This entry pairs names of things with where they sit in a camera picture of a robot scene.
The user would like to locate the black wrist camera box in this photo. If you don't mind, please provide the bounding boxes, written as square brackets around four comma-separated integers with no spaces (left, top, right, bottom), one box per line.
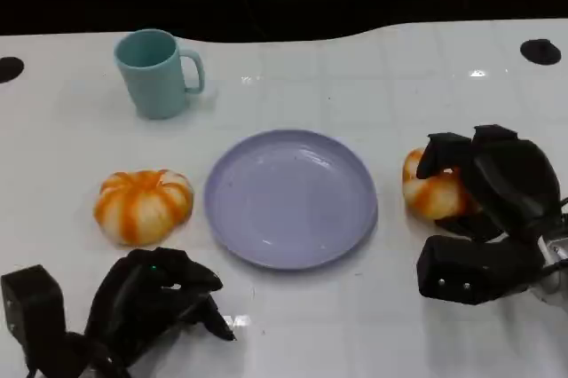
[416,234,546,307]
[0,264,67,352]

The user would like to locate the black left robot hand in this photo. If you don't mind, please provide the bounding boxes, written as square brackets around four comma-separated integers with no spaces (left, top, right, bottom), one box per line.
[83,247,236,373]

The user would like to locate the orange and white bread roll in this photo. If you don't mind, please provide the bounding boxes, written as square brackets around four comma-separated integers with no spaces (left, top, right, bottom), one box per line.
[402,147,483,222]
[92,168,195,247]

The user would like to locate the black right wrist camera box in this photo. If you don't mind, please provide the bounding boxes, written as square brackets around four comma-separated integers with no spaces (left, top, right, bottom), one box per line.
[416,234,546,307]

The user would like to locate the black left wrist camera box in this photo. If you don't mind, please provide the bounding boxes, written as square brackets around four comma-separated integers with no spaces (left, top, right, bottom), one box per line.
[0,264,67,352]

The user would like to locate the lilac plate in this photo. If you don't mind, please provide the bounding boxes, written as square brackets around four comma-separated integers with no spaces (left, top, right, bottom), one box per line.
[202,129,379,271]

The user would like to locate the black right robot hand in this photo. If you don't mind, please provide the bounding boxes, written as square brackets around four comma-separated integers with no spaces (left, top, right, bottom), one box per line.
[415,123,563,244]

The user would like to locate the pale green mug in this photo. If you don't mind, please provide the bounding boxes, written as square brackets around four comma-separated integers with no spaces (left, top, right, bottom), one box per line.
[113,28,206,121]

